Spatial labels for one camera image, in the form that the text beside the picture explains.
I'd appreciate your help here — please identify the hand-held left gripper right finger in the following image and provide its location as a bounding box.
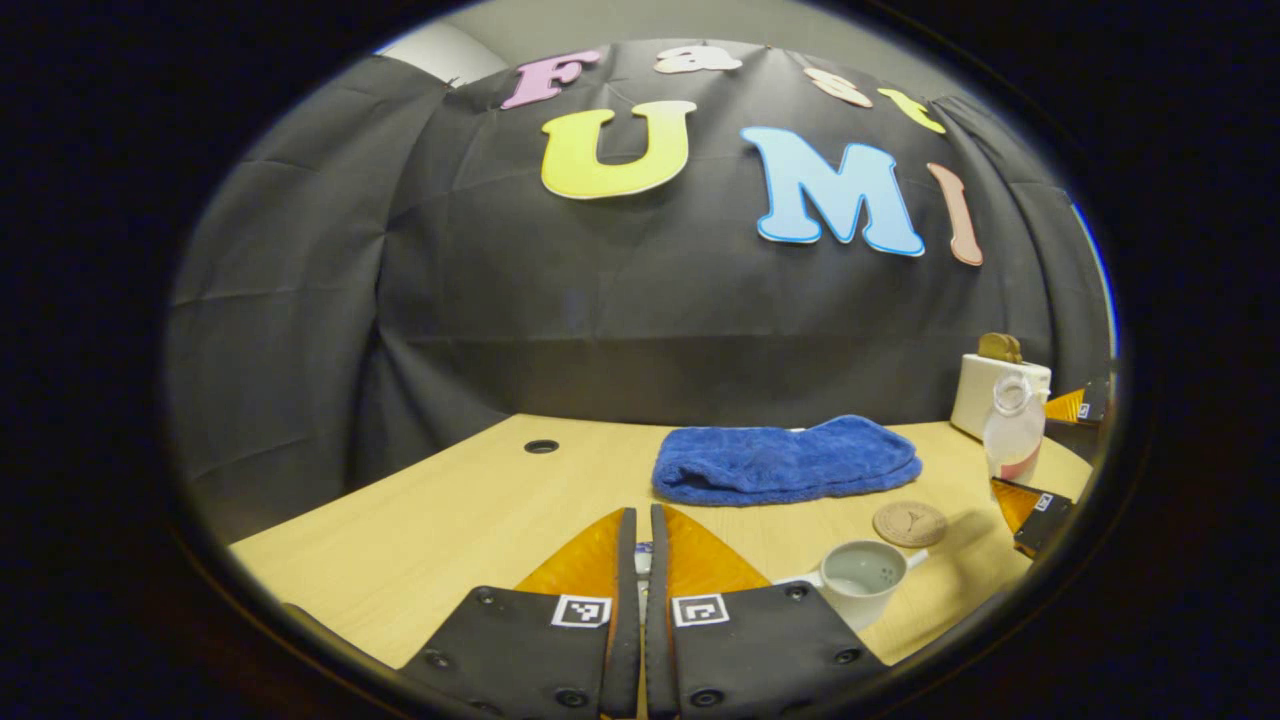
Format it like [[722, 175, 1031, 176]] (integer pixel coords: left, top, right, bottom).
[[645, 503, 889, 720]]

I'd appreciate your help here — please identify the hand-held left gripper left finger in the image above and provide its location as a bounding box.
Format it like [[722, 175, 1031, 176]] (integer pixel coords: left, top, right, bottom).
[[400, 507, 641, 720]]

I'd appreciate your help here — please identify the clear plastic water bottle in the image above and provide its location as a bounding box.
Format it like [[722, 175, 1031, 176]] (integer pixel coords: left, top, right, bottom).
[[983, 373, 1048, 484]]

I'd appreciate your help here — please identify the round brown coaster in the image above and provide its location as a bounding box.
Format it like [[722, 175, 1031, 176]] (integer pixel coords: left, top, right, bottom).
[[872, 501, 949, 549]]

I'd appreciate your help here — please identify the white ceramic teacup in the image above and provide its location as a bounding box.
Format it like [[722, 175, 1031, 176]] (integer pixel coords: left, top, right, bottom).
[[772, 540, 931, 633]]

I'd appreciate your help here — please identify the white toaster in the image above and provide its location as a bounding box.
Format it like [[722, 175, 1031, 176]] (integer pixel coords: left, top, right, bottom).
[[950, 353, 1053, 441]]

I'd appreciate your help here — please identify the blue towel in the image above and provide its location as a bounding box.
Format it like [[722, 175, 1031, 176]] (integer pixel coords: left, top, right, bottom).
[[652, 415, 924, 507]]

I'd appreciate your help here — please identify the black backdrop cloth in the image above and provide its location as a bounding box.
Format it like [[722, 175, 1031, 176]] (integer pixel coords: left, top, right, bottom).
[[165, 40, 1116, 541]]

